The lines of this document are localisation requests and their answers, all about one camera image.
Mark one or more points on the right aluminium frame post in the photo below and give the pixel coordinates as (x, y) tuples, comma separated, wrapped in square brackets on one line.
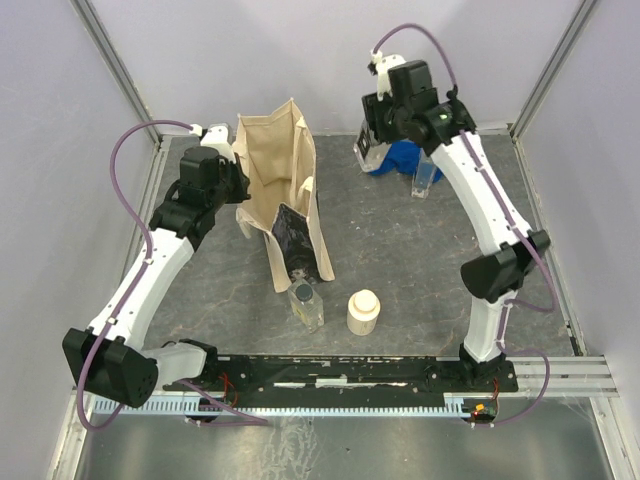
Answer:
[(571, 34)]

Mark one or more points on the aluminium frame post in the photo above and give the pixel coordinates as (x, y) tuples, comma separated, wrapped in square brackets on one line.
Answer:
[(571, 34), (94, 26)]

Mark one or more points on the clear square bottle right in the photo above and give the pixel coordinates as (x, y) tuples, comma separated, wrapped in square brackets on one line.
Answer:
[(423, 177)]

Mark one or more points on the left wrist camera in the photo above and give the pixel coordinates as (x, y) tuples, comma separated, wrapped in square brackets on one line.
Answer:
[(216, 136)]

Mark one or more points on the aluminium frame rail front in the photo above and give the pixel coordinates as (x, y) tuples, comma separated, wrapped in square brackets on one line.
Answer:
[(565, 372)]

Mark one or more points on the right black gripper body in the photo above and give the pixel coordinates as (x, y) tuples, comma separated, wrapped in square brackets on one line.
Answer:
[(386, 118)]

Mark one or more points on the cream canvas tote bag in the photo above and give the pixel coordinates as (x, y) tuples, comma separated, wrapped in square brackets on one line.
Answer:
[(278, 155)]

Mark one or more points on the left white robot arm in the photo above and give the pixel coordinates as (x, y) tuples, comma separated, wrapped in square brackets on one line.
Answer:
[(108, 358)]

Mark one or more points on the left aluminium frame post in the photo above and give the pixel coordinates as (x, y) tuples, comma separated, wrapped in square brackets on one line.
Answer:
[(94, 26)]

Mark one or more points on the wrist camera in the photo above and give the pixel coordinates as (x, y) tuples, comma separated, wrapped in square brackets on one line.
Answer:
[(402, 82), (216, 136)]

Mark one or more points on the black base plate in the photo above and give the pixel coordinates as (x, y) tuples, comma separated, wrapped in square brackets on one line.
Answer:
[(317, 382)]

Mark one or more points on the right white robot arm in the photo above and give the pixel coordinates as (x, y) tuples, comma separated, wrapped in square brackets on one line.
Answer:
[(510, 249)]

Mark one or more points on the blue cloth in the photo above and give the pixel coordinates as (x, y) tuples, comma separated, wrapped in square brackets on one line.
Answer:
[(402, 156)]

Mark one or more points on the clear bottle grey cap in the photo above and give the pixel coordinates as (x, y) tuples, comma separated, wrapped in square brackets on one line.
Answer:
[(306, 304)]

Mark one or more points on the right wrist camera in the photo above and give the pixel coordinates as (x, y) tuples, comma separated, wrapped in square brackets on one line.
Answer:
[(402, 82)]

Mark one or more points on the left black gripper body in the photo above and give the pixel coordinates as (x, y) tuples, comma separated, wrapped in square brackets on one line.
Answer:
[(232, 189)]

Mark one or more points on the cream round jar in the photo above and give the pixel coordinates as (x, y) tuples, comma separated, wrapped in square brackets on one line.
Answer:
[(362, 312)]

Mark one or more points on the clear bottle black label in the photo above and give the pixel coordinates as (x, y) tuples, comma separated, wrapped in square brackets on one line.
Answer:
[(369, 152)]

